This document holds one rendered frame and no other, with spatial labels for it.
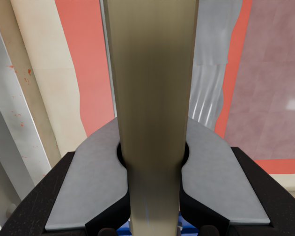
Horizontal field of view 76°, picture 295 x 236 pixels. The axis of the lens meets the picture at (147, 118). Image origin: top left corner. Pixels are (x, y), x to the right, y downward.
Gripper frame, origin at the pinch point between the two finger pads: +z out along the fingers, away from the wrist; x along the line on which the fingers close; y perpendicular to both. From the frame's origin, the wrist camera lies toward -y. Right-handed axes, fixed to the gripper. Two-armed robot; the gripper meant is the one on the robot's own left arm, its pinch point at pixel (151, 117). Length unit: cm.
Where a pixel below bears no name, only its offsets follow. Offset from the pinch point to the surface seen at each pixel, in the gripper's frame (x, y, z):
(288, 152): 23.7, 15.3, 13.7
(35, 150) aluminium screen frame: -16.4, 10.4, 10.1
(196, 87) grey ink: 6.6, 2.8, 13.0
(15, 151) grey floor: -107, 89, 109
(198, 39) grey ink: 6.2, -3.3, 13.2
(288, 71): 18.9, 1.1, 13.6
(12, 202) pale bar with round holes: -22.0, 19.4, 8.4
